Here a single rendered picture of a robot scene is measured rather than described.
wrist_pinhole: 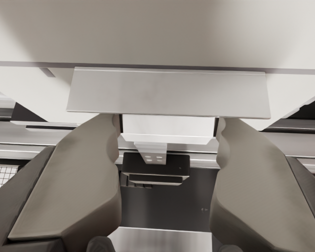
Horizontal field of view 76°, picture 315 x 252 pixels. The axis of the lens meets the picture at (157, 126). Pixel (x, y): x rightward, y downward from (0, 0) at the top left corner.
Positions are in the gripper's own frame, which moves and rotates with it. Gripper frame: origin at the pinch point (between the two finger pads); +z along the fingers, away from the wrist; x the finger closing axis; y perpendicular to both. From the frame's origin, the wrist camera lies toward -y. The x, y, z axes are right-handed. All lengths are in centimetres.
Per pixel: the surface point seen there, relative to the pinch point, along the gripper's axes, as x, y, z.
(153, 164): -2.1, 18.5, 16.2
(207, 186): 14, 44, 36
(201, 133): 2.9, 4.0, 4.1
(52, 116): -9.1, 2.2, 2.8
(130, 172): -6.1, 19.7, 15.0
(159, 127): -0.6, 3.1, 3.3
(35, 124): -11.9, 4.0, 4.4
